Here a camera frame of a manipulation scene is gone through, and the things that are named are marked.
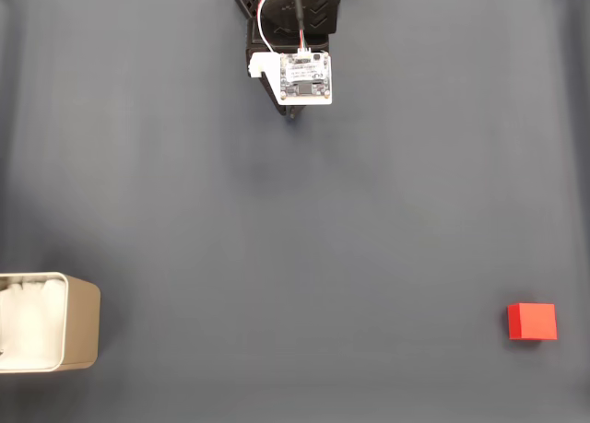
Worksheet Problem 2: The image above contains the camera data cable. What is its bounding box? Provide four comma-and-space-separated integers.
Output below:
289, 0, 311, 55

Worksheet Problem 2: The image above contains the beige box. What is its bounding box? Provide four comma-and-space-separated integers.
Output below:
0, 270, 101, 374

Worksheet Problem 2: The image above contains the white gripper camera board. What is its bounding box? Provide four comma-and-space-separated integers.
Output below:
248, 51, 334, 107

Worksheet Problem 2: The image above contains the red cube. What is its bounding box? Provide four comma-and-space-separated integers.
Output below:
506, 301, 559, 341

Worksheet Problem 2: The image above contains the red and white servo cable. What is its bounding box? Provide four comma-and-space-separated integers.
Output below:
255, 0, 285, 54

